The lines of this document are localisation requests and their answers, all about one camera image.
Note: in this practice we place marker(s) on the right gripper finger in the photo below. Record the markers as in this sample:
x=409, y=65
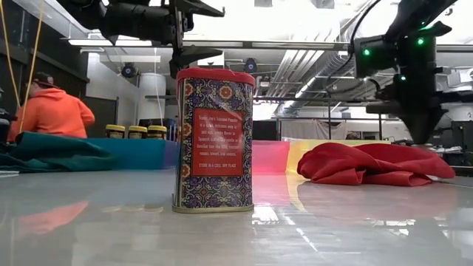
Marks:
x=458, y=99
x=384, y=108

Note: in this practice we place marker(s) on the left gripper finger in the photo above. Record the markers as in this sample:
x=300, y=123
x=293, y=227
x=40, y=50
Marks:
x=188, y=58
x=203, y=9

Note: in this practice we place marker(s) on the brown chili jar yellow lid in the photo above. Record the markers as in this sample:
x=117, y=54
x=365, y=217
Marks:
x=115, y=131
x=137, y=132
x=157, y=132

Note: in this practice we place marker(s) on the patterned paprika tin red lid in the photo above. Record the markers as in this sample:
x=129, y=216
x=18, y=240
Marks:
x=217, y=147

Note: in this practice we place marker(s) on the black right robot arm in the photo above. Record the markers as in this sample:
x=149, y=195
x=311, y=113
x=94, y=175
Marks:
x=417, y=55

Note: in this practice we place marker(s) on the white ceiling box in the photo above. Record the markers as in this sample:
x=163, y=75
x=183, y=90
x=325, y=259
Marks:
x=218, y=62

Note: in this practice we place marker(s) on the white cylindrical tank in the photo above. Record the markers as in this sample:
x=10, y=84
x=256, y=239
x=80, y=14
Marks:
x=151, y=96

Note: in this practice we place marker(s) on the red cloth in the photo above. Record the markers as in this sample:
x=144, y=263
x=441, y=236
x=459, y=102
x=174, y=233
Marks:
x=369, y=164

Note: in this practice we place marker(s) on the white paper tag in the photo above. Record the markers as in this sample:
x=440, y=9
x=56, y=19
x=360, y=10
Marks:
x=439, y=178

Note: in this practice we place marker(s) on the white plastic cover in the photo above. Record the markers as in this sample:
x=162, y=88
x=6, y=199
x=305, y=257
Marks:
x=314, y=130

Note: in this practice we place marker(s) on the person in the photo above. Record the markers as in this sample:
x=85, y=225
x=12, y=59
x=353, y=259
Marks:
x=51, y=114

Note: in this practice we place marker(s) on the teal cloth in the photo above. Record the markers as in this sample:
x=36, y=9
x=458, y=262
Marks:
x=55, y=155

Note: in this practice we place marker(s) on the silver ceiling duct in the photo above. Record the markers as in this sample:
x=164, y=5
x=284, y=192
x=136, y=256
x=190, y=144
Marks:
x=314, y=83

